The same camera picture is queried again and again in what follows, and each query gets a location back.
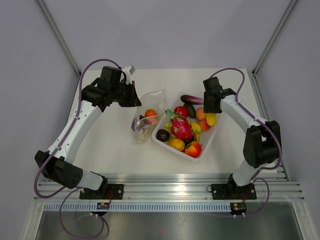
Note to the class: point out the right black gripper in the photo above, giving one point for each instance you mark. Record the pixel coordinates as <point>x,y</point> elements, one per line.
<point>206,108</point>

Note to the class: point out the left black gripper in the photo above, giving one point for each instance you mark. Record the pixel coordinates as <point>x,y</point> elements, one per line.
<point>133,97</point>

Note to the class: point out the clear zip top bag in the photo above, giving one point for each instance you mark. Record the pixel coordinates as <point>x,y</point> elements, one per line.
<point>156,100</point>

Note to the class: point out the orange pumpkin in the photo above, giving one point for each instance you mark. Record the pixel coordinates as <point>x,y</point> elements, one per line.
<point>150,113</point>

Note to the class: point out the dark red plum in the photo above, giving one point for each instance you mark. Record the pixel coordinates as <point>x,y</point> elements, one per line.
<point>152,121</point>

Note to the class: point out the orange peach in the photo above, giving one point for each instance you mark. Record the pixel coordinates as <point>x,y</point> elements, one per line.
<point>205,127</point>
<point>200,114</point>

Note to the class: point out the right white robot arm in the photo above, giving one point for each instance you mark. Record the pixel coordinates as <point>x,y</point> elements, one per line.
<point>262,144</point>

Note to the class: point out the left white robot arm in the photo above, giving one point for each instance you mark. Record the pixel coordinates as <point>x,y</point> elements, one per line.
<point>57,162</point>

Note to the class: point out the purple eggplant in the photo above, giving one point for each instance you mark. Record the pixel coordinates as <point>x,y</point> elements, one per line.
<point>189,99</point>

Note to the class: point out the green avocado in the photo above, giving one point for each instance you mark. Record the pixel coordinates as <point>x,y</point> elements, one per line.
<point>191,110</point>

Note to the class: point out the red tomato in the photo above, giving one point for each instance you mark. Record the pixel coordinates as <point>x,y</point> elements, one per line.
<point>181,111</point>

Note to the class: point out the white plastic basket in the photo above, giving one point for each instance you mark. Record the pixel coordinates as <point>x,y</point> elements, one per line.
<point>205,138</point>

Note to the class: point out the dark purple mangosteen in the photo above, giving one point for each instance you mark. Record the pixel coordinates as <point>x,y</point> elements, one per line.
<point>163,135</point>

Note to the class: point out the pink dragon fruit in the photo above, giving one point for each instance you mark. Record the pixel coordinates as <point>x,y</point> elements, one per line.
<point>178,126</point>

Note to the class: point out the yellow lemon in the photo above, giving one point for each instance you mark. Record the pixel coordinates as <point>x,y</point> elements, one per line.
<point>176,143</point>

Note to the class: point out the red orange persimmon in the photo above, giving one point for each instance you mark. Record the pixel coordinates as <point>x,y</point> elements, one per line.
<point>193,149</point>

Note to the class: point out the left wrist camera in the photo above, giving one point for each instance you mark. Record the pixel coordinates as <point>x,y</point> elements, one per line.
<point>128,71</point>

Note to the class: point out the right aluminium frame post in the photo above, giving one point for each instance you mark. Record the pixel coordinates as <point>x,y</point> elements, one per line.
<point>275,35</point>

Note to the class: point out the aluminium frame post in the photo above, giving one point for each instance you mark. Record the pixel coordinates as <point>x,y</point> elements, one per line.
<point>275,35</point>
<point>49,18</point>

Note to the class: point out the left black mount plate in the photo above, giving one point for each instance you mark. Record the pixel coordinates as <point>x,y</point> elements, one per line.
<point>106,192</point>

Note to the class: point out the black mount plate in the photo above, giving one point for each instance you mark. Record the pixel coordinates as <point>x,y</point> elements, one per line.
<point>222,191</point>
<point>106,192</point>

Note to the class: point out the right black mount plate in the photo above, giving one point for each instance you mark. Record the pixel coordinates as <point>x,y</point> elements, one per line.
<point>222,191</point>

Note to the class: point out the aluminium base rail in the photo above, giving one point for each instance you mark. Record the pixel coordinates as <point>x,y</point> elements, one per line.
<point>194,187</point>

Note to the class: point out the white slotted cable duct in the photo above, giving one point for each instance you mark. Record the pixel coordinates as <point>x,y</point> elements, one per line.
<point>193,207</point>

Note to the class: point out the left aluminium frame post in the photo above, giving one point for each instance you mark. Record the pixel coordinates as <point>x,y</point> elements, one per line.
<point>49,18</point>

